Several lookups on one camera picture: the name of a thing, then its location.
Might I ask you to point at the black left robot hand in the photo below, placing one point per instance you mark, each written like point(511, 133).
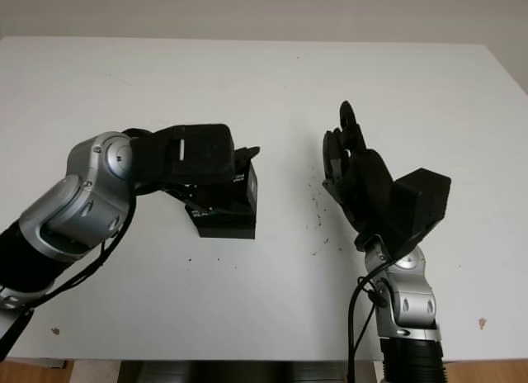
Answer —
point(146, 164)

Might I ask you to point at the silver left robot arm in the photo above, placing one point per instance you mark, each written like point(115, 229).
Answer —
point(78, 209)

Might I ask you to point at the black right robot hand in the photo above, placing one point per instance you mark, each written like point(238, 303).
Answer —
point(371, 181)

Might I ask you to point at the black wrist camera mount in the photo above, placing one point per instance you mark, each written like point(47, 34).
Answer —
point(198, 152)
point(425, 205)

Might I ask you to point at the black camera box base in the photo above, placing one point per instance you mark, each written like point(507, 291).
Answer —
point(231, 231)

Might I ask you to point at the black RealSense box lid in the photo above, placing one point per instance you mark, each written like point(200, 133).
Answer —
point(231, 201)

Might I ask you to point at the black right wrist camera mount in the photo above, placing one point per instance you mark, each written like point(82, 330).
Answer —
point(425, 205)

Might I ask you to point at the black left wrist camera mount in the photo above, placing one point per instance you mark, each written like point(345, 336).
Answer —
point(198, 152)

